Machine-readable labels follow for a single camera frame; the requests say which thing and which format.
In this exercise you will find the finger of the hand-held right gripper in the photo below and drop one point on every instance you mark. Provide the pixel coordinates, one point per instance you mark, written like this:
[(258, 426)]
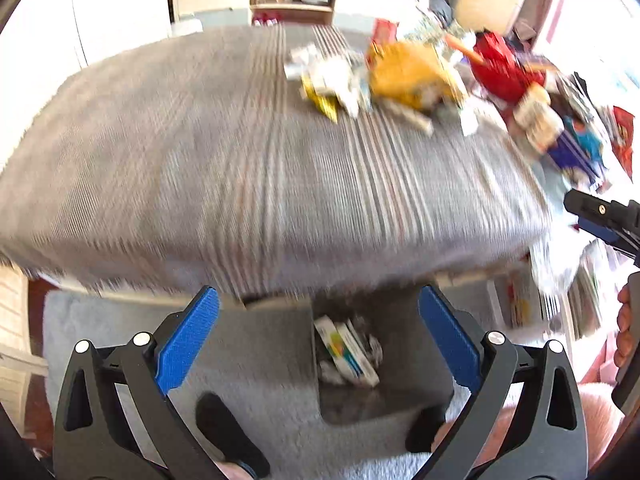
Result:
[(590, 205), (631, 251)]

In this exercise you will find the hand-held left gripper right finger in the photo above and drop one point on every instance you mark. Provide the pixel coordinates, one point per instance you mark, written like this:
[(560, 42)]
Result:
[(450, 337)]

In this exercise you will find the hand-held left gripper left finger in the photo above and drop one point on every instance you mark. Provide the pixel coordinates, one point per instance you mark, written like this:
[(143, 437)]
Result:
[(187, 340)]

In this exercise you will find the dark grey waste bin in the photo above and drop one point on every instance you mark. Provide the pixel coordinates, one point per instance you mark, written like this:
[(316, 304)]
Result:
[(395, 395)]

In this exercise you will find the colourful carton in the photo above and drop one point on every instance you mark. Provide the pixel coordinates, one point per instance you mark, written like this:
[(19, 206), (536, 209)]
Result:
[(347, 352)]

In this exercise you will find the long white wrapper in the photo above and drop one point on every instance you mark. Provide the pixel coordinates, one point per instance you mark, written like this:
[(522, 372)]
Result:
[(407, 115)]

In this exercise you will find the yellow snack bag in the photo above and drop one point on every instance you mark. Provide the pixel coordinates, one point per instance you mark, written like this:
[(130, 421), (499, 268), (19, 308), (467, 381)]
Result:
[(410, 72)]

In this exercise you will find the small yellow wrapper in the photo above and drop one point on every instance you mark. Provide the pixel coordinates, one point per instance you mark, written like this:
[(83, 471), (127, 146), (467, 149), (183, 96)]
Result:
[(325, 102)]

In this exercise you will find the white wrappers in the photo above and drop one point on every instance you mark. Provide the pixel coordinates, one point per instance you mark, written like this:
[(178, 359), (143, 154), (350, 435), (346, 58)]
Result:
[(330, 72)]

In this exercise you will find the person's right hand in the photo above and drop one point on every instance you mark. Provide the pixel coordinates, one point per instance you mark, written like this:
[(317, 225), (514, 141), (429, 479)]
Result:
[(626, 335)]

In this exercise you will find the blue printed package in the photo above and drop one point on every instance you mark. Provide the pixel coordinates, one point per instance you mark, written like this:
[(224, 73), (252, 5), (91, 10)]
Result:
[(575, 152)]

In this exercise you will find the red snack bag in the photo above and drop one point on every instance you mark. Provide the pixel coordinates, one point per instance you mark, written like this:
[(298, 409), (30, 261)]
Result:
[(624, 140)]

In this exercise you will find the white bookshelf with books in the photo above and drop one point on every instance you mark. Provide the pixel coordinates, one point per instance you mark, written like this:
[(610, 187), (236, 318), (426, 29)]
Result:
[(525, 300)]

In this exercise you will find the black slipper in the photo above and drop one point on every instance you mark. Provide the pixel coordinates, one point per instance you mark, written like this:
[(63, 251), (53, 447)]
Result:
[(227, 435), (422, 430)]

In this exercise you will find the grey fluffy rug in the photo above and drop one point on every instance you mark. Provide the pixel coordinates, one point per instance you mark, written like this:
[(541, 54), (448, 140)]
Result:
[(265, 400)]

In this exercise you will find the beige round jar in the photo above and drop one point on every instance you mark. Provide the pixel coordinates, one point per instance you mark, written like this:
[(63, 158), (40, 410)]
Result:
[(537, 117)]

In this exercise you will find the red plastic bag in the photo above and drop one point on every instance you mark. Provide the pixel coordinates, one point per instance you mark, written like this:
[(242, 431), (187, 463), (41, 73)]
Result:
[(502, 72)]

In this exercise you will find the grey striped blanket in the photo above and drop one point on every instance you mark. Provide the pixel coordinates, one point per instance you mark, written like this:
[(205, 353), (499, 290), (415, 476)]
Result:
[(200, 160)]

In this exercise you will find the pink curtain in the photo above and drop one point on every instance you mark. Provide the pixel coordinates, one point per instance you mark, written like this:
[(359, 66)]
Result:
[(550, 5)]

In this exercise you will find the black bag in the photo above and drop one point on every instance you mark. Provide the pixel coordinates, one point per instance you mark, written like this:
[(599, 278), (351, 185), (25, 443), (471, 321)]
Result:
[(432, 0)]

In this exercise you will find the small red box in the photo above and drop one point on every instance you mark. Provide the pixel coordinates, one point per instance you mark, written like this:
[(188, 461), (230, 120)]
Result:
[(385, 31)]

